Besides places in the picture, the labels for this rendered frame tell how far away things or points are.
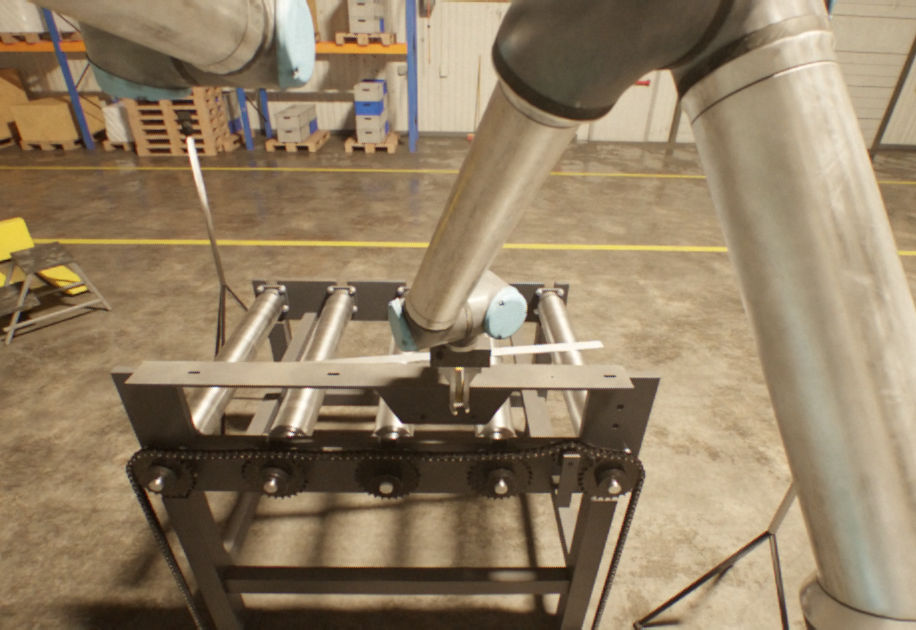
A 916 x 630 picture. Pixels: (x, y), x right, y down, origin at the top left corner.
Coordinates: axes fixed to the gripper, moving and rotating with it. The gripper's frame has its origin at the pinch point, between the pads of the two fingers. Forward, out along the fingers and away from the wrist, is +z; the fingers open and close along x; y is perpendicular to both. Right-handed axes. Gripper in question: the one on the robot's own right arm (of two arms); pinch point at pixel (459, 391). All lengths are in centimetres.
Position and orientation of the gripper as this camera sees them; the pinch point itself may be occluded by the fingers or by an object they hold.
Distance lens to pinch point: 114.8
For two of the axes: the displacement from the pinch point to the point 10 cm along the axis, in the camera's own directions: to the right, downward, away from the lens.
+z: -0.2, 8.6, 5.0
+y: 0.1, 5.0, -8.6
